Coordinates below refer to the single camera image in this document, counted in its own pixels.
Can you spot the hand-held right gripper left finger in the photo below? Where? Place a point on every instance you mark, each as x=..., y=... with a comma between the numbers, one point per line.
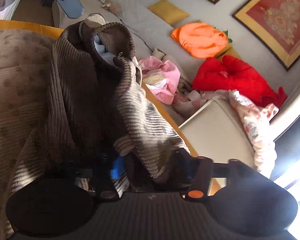
x=116, y=168

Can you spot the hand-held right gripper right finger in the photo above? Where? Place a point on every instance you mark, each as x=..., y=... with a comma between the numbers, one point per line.
x=202, y=172

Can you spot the small beige plush toy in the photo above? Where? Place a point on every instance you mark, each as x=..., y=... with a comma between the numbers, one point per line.
x=112, y=7

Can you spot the floral print blanket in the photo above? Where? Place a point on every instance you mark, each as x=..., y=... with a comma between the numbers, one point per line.
x=255, y=125

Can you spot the red plush pillow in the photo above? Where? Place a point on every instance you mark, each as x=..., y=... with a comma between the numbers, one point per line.
x=235, y=80

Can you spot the pink cloth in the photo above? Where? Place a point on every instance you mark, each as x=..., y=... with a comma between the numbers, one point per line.
x=162, y=80

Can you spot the yellow cushion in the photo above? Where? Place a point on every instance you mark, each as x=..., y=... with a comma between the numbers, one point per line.
x=168, y=11

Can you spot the orange pumpkin pillow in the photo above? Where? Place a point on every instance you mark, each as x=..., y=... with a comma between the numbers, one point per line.
x=200, y=40

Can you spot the wide red framed picture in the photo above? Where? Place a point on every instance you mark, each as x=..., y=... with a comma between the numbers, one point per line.
x=277, y=22

